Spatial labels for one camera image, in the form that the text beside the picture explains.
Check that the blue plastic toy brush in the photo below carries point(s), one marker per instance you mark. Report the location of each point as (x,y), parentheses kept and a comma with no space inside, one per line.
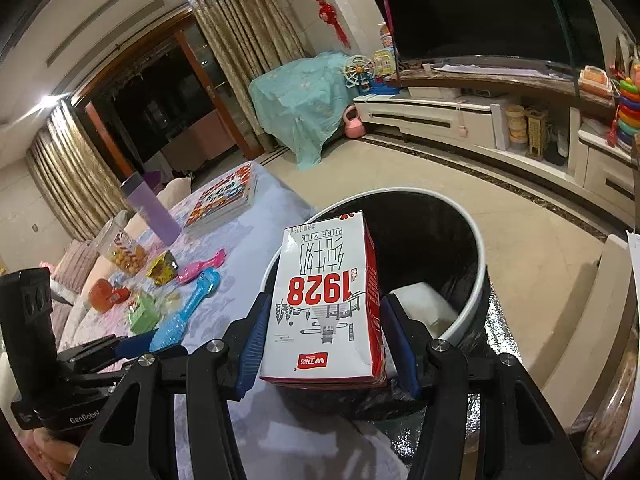
(172,330)

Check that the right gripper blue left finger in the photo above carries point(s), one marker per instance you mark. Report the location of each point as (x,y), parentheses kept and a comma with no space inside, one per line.
(134,434)

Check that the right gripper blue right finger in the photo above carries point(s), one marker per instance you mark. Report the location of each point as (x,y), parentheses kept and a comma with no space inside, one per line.
(520,437)

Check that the black flat screen television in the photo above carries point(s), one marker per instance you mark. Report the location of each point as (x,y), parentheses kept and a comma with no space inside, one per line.
(563,32)

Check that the pink kettlebell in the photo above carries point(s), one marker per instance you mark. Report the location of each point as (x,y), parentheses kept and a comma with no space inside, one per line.
(353,125)

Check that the black and white trash bin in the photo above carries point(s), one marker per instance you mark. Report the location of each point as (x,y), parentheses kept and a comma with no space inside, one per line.
(418,236)

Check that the teal cloth covered furniture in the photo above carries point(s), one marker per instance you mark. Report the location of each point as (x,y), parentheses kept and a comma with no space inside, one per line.
(302,103)

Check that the purple tumbler bottle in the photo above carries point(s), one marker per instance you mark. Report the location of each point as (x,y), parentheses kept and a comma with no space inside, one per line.
(139,196)

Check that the person's left hand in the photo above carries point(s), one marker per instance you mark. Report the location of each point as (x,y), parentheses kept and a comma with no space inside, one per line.
(51,456)

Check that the red white milk carton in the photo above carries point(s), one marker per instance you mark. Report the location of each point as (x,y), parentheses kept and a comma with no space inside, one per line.
(324,329)

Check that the white TV cabinet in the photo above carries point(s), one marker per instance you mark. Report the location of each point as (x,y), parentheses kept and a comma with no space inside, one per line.
(548,131)

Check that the toy ferris wheel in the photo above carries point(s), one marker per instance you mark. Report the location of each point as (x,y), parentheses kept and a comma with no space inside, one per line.
(359,71)

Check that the rainbow ring stacking toy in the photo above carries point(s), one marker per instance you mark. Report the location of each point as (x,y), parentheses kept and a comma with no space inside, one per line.
(624,130)

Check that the clear jar of snacks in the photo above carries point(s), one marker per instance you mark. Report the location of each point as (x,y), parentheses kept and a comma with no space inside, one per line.
(116,245)

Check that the beige patterned curtain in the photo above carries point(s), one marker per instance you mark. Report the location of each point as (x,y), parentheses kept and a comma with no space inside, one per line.
(71,175)

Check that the pink striped sofa cushion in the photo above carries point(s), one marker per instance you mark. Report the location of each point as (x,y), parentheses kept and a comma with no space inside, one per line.
(74,268)

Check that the white foam block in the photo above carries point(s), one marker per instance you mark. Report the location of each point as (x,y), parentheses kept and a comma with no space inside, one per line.
(422,303)

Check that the green cardboard box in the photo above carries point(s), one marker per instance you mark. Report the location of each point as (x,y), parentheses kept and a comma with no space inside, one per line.
(143,316)

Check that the yellow crumpled snack wrapper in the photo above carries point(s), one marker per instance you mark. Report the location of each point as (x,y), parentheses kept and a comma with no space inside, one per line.
(163,269)

